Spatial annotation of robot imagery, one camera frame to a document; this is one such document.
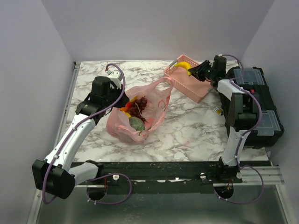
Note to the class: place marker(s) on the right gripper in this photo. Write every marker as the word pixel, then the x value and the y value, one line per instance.
pixel 197 72

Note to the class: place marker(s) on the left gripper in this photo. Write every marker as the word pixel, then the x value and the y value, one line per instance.
pixel 123 102

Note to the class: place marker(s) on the yellow fake banana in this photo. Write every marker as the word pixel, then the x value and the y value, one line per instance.
pixel 184 65

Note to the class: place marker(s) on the pink plastic bag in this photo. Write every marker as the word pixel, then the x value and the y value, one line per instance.
pixel 144 113

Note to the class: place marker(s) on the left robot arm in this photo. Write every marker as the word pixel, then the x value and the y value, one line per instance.
pixel 54 174

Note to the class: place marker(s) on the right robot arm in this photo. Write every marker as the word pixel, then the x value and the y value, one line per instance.
pixel 244 112

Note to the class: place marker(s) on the dark red fake grapes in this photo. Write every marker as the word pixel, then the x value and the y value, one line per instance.
pixel 142 103

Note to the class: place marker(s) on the green fake melon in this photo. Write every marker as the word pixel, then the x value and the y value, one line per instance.
pixel 136 123

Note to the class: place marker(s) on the pink perforated plastic basket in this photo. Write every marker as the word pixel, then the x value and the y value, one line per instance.
pixel 188 85

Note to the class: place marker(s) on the small yellow black object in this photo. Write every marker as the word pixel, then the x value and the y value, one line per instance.
pixel 219 111

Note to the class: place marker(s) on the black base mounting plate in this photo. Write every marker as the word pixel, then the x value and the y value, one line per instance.
pixel 163 177

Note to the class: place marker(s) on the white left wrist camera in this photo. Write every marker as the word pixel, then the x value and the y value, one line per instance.
pixel 114 75

